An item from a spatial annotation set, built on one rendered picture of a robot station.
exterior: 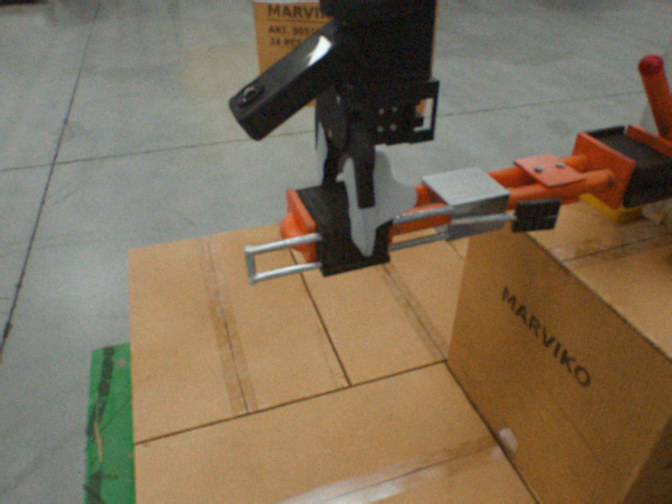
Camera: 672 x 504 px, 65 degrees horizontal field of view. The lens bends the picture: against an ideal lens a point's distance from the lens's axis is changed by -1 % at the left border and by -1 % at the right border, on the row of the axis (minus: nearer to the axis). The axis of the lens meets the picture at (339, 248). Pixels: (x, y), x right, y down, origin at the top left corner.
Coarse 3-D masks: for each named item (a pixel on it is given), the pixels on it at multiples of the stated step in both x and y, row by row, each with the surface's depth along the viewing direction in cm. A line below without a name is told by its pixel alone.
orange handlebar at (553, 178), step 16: (528, 160) 59; (544, 160) 59; (560, 160) 60; (576, 160) 60; (496, 176) 57; (512, 176) 58; (528, 176) 59; (544, 176) 56; (560, 176) 56; (576, 176) 56; (592, 176) 57; (608, 176) 58; (512, 192) 54; (528, 192) 55; (544, 192) 55; (560, 192) 56; (576, 192) 57; (592, 192) 58; (416, 208) 52; (512, 208) 55; (288, 224) 50; (400, 224) 51; (416, 224) 51; (432, 224) 52
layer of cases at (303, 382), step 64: (128, 256) 135; (192, 256) 135; (256, 256) 135; (448, 256) 135; (192, 320) 116; (256, 320) 116; (320, 320) 118; (384, 320) 116; (448, 320) 116; (192, 384) 102; (256, 384) 102; (320, 384) 102; (384, 384) 102; (448, 384) 102; (192, 448) 91; (256, 448) 91; (320, 448) 91; (384, 448) 91; (448, 448) 91
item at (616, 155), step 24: (576, 144) 62; (600, 144) 59; (624, 144) 62; (648, 144) 62; (600, 168) 60; (624, 168) 56; (648, 168) 56; (600, 192) 60; (624, 192) 58; (648, 192) 58
